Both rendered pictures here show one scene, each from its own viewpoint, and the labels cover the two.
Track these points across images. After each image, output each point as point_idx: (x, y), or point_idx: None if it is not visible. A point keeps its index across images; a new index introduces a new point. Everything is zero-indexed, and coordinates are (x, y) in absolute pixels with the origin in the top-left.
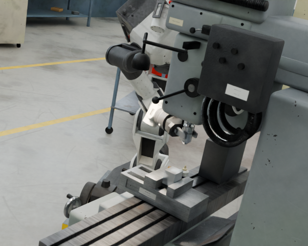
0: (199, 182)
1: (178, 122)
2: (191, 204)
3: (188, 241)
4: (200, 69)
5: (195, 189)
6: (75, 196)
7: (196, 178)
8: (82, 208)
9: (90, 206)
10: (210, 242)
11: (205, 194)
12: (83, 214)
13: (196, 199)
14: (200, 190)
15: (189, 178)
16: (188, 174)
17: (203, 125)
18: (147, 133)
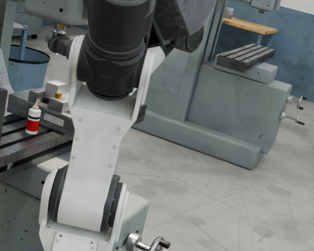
0: (2, 137)
1: (70, 37)
2: (32, 89)
3: None
4: None
5: (11, 130)
6: (157, 237)
7: (3, 142)
8: (137, 202)
9: (129, 204)
10: (13, 90)
11: (13, 94)
12: (133, 195)
13: (26, 91)
14: (3, 129)
15: (34, 90)
16: (15, 147)
17: None
18: (87, 232)
